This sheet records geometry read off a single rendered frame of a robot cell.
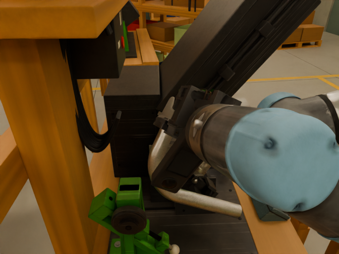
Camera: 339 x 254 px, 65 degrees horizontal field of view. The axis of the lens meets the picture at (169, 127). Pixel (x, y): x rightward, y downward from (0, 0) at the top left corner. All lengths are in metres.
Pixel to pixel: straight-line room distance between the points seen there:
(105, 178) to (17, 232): 1.27
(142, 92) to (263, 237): 0.57
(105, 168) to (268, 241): 0.65
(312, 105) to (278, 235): 0.58
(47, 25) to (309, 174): 0.34
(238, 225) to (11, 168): 0.64
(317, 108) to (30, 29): 0.38
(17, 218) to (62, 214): 1.64
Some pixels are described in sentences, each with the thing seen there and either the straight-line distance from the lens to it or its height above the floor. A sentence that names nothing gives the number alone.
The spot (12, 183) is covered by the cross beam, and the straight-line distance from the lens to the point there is 0.61.
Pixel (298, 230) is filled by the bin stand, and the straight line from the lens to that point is 1.18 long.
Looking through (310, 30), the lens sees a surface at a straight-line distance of 7.19.
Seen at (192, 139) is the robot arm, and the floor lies 1.41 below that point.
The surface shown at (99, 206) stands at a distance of 0.61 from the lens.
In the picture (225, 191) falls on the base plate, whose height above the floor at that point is 0.90.
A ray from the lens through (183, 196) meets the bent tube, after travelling 0.57.
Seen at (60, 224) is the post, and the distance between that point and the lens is 0.75.
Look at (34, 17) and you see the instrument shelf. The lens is 0.40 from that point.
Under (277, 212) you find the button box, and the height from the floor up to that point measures 0.94.
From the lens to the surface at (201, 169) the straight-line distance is 0.84.
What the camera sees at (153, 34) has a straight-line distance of 3.93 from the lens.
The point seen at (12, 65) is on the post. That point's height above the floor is 1.44.
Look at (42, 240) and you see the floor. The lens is 2.14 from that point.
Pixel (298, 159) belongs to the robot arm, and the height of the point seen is 1.47.
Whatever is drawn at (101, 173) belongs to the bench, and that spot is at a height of 0.88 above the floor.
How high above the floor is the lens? 1.58
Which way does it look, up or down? 31 degrees down
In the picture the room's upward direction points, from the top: straight up
